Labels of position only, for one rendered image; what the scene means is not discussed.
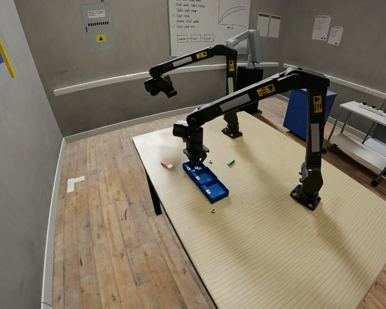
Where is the blue open-top bin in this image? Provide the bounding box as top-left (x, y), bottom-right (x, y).
top-left (183, 161), bottom-right (229, 204)

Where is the pink and white eraser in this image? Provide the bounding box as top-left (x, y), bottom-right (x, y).
top-left (161, 160), bottom-right (173, 170)

